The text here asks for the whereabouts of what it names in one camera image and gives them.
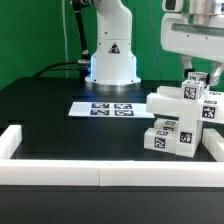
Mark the white chair back part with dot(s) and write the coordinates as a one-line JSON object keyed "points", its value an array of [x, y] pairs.
{"points": [[191, 114]]}

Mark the small white tagged cube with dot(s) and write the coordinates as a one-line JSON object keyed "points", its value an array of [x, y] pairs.
{"points": [[198, 76]]}

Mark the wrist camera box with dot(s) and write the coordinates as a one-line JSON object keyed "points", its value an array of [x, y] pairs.
{"points": [[172, 5]]}

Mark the white base tag sheet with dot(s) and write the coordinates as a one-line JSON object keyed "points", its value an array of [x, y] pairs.
{"points": [[111, 110]]}

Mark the white obstacle fence wall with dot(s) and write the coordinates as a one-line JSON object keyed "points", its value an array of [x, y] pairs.
{"points": [[101, 173]]}

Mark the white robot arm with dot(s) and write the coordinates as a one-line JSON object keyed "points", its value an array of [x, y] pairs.
{"points": [[113, 64]]}

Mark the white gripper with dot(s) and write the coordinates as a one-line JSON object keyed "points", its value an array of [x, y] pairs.
{"points": [[206, 42]]}

